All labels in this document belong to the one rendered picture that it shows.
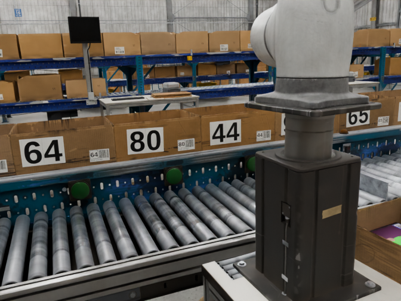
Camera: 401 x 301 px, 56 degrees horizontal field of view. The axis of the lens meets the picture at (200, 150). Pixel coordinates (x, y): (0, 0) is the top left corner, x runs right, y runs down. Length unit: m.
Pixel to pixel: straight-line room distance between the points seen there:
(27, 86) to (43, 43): 0.70
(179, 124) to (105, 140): 0.33
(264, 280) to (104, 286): 0.45
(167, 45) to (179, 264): 5.40
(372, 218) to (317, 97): 0.59
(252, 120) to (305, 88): 1.03
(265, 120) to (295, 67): 1.06
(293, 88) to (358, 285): 0.51
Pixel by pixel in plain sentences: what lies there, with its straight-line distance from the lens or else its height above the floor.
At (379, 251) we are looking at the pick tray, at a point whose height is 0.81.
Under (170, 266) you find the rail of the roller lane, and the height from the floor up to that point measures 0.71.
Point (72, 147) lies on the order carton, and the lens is 1.60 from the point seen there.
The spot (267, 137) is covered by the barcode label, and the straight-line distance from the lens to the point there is 1.87.
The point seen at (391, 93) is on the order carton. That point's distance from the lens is 2.79.
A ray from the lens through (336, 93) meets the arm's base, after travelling 0.82.
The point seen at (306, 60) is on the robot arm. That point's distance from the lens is 0.80.
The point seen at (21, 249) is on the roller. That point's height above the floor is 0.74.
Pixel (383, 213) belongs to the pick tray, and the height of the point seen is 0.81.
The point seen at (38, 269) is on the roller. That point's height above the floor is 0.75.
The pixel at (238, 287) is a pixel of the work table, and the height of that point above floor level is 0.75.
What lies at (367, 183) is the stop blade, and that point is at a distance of 1.70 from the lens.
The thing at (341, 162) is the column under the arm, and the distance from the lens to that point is 0.87.
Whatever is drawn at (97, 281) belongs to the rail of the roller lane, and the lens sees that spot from 1.14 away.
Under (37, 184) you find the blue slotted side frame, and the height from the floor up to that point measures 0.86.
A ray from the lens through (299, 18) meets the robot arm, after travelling 0.81.
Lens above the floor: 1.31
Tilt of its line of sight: 14 degrees down
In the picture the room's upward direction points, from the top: 2 degrees counter-clockwise
